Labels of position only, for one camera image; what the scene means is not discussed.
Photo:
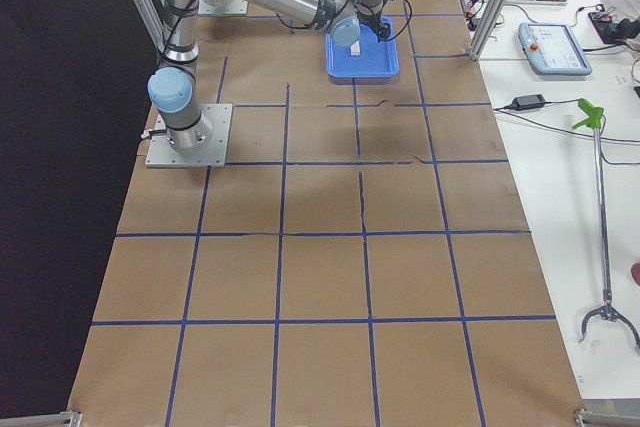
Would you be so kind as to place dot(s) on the green handled reacher grabber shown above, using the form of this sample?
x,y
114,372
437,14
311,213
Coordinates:
x,y
607,312

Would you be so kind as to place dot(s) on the teach pendant tablet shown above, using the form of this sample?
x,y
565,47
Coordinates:
x,y
552,49

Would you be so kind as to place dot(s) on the aluminium frame post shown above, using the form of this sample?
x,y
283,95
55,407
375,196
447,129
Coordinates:
x,y
497,2

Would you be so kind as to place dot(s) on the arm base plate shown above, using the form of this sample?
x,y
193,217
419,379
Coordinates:
x,y
227,8
205,144

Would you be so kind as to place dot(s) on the blue plastic tray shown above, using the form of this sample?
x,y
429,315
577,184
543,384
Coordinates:
x,y
377,63

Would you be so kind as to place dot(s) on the black power adapter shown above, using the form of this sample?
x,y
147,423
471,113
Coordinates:
x,y
528,102

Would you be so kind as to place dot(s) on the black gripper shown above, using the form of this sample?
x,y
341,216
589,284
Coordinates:
x,y
384,29

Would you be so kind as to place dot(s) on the white block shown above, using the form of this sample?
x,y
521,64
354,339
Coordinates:
x,y
355,49

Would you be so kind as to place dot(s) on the brown paper table cover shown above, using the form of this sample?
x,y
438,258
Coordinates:
x,y
396,290

